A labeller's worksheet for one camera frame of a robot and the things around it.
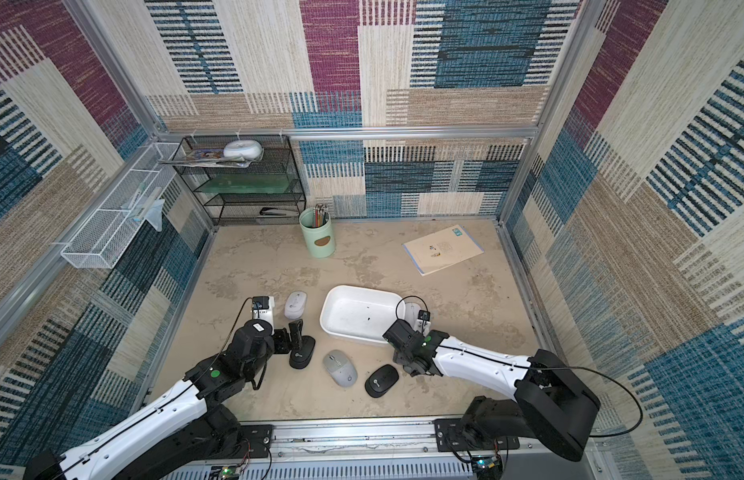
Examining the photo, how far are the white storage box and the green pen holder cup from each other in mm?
169

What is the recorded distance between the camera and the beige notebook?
1.10m

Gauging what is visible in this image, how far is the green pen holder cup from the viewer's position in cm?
101

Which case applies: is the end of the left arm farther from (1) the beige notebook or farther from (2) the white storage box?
(1) the beige notebook
